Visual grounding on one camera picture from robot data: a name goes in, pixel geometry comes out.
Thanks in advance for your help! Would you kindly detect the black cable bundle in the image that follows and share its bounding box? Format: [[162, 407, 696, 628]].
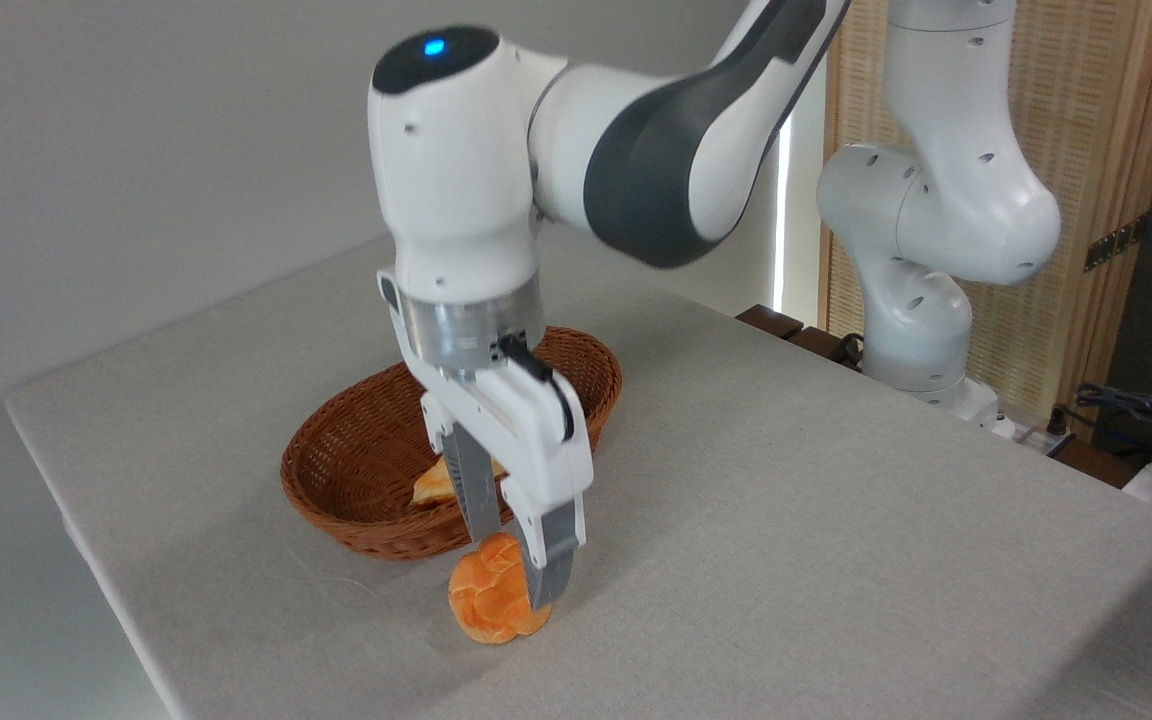
[[1074, 383, 1152, 471]]

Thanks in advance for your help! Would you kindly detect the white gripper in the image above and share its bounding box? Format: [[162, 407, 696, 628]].
[[377, 268, 594, 609]]

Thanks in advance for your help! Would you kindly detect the grey tablecloth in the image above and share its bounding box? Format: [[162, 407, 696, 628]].
[[4, 235, 1152, 720]]

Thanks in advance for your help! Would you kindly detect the silver metal wrist flange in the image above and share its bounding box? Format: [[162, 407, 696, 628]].
[[398, 272, 547, 376]]

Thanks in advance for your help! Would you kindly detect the dark brown wooden board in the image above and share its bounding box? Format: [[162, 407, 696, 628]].
[[736, 304, 867, 371]]

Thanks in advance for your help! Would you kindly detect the wooden folding screen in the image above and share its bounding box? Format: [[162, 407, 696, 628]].
[[819, 0, 1152, 431]]

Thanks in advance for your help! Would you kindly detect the brown wicker oval basket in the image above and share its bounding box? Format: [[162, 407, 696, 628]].
[[280, 325, 624, 560]]

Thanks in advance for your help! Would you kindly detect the long pale bread loaf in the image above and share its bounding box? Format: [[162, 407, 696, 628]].
[[412, 456, 507, 505]]

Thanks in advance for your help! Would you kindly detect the round orange knotted bread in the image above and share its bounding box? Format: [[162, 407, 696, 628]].
[[448, 533, 555, 645]]

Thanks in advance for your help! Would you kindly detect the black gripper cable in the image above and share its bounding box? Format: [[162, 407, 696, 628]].
[[499, 335, 577, 443]]

